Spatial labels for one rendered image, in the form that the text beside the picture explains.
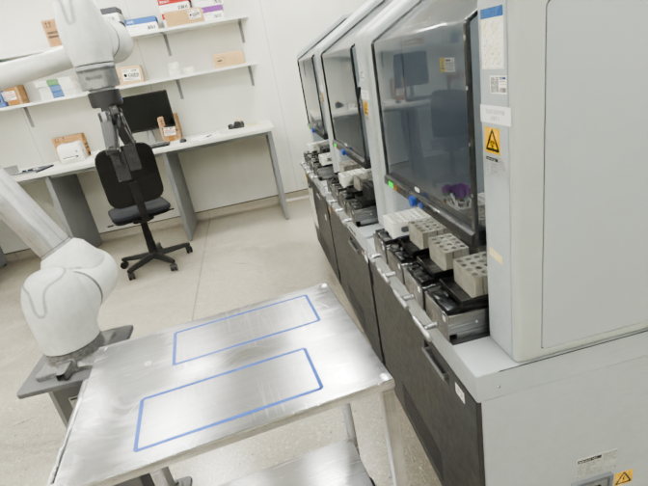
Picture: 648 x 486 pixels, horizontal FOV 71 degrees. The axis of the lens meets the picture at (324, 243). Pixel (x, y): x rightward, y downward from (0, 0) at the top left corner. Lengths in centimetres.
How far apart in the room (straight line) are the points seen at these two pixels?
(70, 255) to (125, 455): 81
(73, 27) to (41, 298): 68
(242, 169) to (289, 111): 78
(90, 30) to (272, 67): 371
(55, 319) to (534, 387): 120
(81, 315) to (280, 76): 380
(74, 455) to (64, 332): 52
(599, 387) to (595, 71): 67
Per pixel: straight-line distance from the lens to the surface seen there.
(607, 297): 108
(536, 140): 86
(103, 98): 125
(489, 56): 88
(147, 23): 468
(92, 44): 124
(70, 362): 146
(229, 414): 89
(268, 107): 487
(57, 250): 159
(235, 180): 496
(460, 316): 107
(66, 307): 141
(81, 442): 100
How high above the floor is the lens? 138
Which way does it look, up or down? 22 degrees down
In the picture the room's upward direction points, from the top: 10 degrees counter-clockwise
